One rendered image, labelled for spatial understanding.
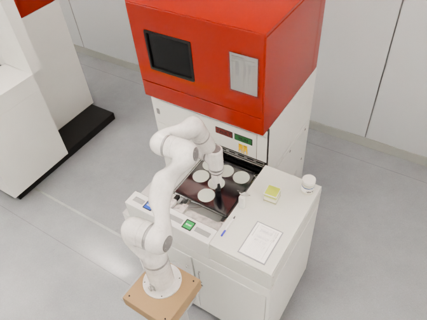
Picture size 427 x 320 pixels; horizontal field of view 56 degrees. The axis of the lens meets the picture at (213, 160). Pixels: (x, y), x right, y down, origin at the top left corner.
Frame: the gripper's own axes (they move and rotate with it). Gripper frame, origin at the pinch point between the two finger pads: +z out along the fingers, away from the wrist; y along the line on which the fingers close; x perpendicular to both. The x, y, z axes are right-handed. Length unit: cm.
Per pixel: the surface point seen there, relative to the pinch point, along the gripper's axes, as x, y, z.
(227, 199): 4.1, 7.8, 2.1
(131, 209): -50, 4, 1
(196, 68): -2, -30, -61
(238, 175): 13.9, -8.7, 2.1
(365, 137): 150, -99, 82
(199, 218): -13.2, 15.6, 4.0
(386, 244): 122, 4, 92
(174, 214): -26.3, 16.1, -4.0
